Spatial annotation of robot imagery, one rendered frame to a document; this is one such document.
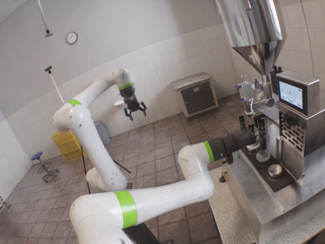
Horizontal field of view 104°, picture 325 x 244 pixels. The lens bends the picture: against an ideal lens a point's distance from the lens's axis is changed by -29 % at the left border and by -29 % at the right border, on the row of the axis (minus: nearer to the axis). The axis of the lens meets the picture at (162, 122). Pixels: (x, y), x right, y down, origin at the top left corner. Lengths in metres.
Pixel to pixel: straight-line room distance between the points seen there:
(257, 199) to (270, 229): 0.15
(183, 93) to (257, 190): 3.08
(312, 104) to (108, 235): 0.63
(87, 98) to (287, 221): 1.17
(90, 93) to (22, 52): 4.60
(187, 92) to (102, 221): 3.42
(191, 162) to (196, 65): 3.77
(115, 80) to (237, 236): 1.12
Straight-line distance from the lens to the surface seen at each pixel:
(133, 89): 1.14
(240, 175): 0.89
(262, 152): 0.91
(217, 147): 0.71
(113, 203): 0.50
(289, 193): 0.82
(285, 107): 0.69
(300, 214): 0.89
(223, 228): 1.04
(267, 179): 0.85
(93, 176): 1.07
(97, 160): 0.89
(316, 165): 0.82
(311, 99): 0.60
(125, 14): 4.36
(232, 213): 1.08
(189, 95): 3.71
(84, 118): 0.81
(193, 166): 0.69
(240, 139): 0.74
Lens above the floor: 1.66
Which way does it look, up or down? 22 degrees down
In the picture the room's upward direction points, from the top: 21 degrees counter-clockwise
